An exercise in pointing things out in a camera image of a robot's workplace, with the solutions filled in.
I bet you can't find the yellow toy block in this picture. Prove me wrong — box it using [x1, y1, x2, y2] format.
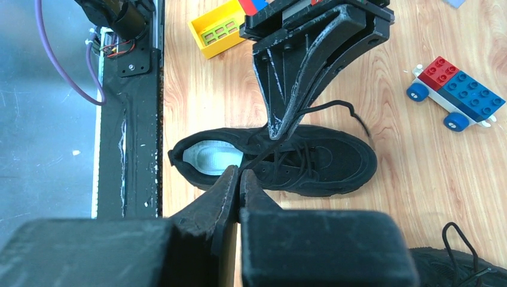
[188, 0, 268, 59]

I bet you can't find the black shoelace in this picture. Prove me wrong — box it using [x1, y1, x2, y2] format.
[441, 222, 492, 286]

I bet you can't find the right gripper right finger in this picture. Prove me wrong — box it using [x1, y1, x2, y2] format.
[239, 170, 420, 286]

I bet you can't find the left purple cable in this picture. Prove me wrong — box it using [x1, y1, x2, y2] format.
[33, 0, 108, 106]

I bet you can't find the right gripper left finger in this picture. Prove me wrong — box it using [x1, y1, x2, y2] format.
[1, 166, 239, 286]

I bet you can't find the toy brick car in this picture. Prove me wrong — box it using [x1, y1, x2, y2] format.
[406, 56, 506, 132]

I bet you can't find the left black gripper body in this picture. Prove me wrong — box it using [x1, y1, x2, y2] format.
[239, 1, 395, 52]

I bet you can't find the black sneaker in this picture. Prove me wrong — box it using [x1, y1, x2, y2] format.
[410, 247, 506, 286]
[168, 125, 377, 197]

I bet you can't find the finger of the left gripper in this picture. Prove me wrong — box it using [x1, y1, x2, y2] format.
[285, 16, 390, 135]
[252, 14, 366, 140]

